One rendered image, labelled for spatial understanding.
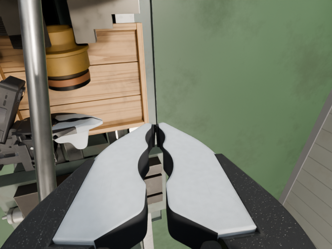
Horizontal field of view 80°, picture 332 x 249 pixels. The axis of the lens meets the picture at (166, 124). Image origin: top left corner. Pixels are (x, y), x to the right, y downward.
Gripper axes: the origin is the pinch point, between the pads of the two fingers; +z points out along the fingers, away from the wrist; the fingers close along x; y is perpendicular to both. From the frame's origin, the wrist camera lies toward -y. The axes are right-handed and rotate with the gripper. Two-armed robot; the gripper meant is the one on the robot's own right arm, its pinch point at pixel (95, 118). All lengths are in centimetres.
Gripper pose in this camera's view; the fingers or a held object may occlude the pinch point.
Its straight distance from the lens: 43.3
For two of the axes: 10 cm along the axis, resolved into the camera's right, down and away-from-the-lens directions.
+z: 9.5, -1.5, 2.8
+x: 3.2, 4.6, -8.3
